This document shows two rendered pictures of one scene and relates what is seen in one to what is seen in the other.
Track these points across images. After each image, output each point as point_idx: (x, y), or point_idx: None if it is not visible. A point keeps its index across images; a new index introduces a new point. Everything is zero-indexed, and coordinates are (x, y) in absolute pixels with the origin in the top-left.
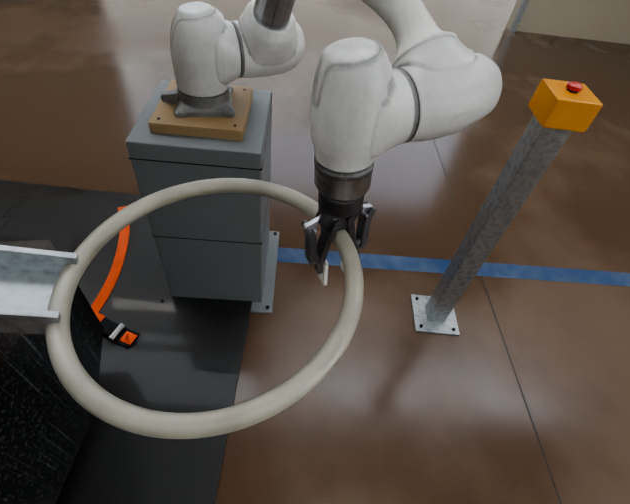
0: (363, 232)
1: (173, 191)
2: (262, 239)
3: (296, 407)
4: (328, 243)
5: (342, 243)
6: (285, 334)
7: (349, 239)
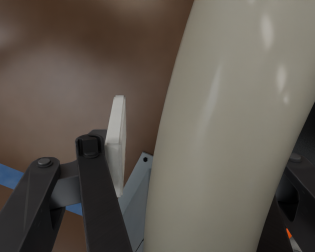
0: (27, 234)
1: None
2: (140, 244)
3: (160, 40)
4: (266, 230)
5: (262, 205)
6: (138, 122)
7: (189, 220)
